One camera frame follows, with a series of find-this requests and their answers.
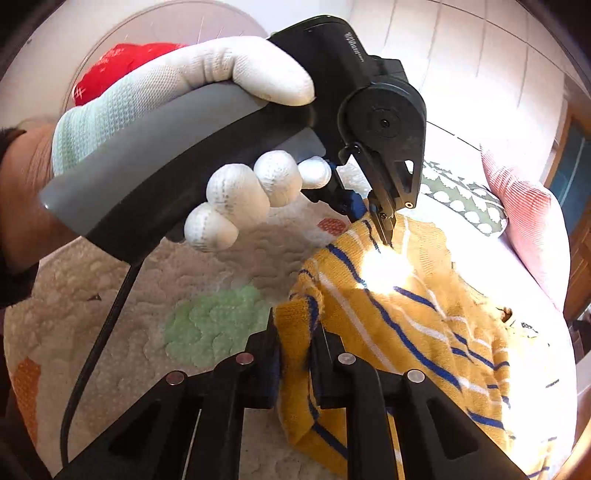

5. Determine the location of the brown wooden door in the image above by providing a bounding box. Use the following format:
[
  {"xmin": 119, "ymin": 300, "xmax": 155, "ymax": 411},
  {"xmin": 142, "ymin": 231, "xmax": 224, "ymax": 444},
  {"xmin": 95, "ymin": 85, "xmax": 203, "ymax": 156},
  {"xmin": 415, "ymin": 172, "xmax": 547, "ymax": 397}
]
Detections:
[{"xmin": 560, "ymin": 203, "xmax": 591, "ymax": 320}]

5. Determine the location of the pink corduroy pillow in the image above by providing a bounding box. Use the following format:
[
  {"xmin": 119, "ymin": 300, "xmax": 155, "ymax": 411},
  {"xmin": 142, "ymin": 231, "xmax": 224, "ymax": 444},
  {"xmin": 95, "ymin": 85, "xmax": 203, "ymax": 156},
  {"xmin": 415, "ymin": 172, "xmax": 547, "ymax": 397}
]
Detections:
[{"xmin": 479, "ymin": 143, "xmax": 567, "ymax": 311}]

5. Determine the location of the person's left hand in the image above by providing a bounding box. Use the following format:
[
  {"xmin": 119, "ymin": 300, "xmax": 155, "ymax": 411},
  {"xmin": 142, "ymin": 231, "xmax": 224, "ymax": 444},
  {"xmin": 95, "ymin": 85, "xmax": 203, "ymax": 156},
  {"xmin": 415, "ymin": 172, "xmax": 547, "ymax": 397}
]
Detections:
[{"xmin": 52, "ymin": 36, "xmax": 334, "ymax": 253}]

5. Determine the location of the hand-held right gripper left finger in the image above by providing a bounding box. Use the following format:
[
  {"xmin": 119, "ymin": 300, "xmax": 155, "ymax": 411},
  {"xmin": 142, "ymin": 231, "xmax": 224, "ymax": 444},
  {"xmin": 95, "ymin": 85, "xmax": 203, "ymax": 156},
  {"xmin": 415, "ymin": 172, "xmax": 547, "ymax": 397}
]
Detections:
[{"xmin": 53, "ymin": 308, "xmax": 281, "ymax": 480}]

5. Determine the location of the white wardrobe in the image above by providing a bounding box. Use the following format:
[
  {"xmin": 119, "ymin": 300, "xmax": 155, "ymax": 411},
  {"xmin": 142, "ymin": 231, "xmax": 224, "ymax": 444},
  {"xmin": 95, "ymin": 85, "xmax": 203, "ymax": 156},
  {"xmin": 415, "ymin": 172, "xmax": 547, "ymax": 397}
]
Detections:
[{"xmin": 369, "ymin": 0, "xmax": 574, "ymax": 154}]

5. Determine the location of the white bed sheet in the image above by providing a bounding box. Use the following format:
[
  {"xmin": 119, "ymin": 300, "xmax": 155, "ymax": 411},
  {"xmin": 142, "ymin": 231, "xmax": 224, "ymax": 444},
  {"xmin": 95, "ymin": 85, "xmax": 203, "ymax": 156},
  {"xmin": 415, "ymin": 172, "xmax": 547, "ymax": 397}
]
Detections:
[{"xmin": 411, "ymin": 138, "xmax": 570, "ymax": 324}]

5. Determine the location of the dark teal door panel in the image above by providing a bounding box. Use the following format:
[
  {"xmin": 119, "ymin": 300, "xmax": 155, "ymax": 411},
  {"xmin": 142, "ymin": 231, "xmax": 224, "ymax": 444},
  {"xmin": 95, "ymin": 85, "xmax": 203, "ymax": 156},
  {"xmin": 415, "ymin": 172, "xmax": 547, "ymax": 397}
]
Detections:
[{"xmin": 549, "ymin": 122, "xmax": 591, "ymax": 209}]

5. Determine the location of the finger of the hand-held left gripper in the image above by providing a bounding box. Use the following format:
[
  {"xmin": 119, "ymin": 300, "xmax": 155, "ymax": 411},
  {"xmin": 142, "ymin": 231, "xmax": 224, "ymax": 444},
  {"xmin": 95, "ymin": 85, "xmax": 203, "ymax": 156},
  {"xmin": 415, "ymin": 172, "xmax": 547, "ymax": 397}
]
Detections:
[
  {"xmin": 339, "ymin": 143, "xmax": 424, "ymax": 248},
  {"xmin": 323, "ymin": 158, "xmax": 371, "ymax": 219}
]

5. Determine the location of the yellow striped knit sweater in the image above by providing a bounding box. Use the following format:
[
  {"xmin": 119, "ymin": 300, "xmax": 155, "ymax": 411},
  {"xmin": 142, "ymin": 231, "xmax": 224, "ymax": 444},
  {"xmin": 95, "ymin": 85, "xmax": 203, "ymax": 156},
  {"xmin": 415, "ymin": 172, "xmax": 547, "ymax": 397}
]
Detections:
[{"xmin": 274, "ymin": 214, "xmax": 562, "ymax": 480}]

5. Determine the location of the red bolster pillow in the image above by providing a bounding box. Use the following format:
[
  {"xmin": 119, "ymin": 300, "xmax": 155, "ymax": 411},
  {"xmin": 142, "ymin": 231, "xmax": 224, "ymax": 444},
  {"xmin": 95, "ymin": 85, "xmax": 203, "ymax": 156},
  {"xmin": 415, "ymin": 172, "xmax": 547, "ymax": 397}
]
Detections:
[{"xmin": 74, "ymin": 42, "xmax": 188, "ymax": 107}]

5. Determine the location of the green sheep print pillow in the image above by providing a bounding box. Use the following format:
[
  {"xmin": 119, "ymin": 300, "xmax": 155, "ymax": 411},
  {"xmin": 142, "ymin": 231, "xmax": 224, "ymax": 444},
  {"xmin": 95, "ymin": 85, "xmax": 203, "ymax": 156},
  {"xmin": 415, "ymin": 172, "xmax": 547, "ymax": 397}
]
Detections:
[{"xmin": 417, "ymin": 160, "xmax": 509, "ymax": 237}]

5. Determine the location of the person's left forearm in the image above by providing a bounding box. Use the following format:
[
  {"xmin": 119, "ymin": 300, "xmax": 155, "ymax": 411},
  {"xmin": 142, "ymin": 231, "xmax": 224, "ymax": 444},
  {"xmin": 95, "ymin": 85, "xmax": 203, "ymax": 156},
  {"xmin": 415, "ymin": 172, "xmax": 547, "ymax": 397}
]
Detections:
[{"xmin": 0, "ymin": 117, "xmax": 61, "ymax": 311}]

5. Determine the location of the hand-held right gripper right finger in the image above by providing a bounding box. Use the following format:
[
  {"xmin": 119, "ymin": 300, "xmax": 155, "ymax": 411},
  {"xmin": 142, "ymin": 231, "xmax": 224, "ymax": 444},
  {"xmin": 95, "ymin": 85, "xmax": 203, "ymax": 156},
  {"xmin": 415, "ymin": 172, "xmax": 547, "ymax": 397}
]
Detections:
[{"xmin": 309, "ymin": 323, "xmax": 528, "ymax": 480}]

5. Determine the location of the patterned quilted bedspread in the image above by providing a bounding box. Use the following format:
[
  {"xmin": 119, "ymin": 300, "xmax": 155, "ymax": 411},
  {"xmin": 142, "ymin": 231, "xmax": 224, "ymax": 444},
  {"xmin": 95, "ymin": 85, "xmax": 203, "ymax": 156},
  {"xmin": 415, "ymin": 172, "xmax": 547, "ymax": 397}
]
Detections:
[{"xmin": 4, "ymin": 175, "xmax": 579, "ymax": 480}]

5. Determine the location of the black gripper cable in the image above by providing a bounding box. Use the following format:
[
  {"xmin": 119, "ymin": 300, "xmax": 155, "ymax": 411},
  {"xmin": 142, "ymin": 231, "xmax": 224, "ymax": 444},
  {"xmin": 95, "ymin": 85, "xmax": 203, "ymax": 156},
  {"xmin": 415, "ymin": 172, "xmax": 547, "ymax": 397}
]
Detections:
[{"xmin": 60, "ymin": 257, "xmax": 145, "ymax": 468}]

